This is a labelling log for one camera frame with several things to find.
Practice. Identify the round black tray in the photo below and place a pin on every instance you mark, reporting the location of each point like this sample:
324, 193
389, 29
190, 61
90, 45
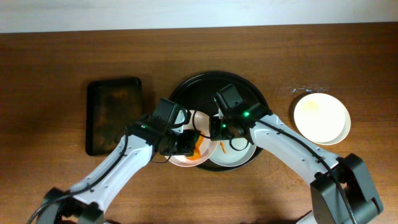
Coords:
196, 93

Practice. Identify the pinkish plate with sauce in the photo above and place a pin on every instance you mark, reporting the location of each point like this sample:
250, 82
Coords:
208, 146

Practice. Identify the rectangular black tray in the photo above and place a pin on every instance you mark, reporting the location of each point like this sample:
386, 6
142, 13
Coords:
111, 105

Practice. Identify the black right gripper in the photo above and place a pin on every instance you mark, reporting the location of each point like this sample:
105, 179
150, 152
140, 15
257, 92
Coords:
218, 130

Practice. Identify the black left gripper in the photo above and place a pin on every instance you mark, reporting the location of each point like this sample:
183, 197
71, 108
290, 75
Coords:
181, 144

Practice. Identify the green and orange sponge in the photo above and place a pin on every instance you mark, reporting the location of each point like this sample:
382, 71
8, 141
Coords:
198, 142

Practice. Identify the cream white plate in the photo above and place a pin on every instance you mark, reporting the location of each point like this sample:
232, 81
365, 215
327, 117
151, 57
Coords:
322, 118

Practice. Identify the grey-white plate with sauce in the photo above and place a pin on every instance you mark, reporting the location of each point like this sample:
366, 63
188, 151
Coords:
224, 155

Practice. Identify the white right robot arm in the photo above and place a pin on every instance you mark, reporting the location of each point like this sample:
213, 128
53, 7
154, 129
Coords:
342, 189

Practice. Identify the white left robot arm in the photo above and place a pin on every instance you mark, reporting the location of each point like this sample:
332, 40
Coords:
89, 199

